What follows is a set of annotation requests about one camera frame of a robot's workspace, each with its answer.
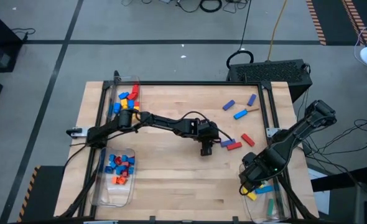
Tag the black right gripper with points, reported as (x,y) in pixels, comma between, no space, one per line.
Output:
(264,168)

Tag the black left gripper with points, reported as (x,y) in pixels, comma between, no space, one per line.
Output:
(208,130)

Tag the long red block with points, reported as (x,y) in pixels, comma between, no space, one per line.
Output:
(234,146)
(248,140)

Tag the light blue block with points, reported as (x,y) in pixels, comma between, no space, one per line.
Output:
(240,114)

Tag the long green wooden block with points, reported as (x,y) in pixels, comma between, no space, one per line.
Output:
(270,207)

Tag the large clear plastic bin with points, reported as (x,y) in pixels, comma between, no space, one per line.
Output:
(258,211)
(109,196)

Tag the tan wooden block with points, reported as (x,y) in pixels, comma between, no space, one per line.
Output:
(254,109)

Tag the long blue plastic block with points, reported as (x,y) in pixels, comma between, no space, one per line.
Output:
(252,100)

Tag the yellow plastic block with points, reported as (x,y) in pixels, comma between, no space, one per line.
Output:
(136,108)
(124,102)

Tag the small blue plastic block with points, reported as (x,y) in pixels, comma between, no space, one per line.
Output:
(131,160)
(113,165)
(130,170)
(125,158)
(112,157)

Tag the small red plastic block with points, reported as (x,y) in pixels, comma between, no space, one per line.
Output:
(125,164)
(125,173)

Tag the large blue plastic block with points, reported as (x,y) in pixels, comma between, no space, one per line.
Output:
(123,95)

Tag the orange plastic block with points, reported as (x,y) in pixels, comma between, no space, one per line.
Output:
(121,180)
(114,180)

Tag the small clear plastic bin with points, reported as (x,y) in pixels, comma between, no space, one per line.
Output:
(115,90)

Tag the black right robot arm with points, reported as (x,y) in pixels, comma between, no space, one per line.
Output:
(298,130)

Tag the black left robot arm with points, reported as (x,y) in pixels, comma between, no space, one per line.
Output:
(165,123)

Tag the black computer case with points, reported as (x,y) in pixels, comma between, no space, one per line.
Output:
(269,73)

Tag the hazard striped floor tape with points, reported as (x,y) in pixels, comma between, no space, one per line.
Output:
(317,25)
(356,21)

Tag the black hazard-edged floor mat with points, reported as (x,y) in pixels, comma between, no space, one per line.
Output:
(43,193)

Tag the black cabinet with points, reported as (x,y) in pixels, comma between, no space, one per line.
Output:
(0,31)

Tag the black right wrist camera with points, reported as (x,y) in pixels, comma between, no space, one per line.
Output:
(249,158)

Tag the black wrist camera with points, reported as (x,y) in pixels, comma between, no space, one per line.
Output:
(249,158)
(206,149)

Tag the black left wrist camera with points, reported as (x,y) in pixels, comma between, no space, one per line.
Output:
(206,149)

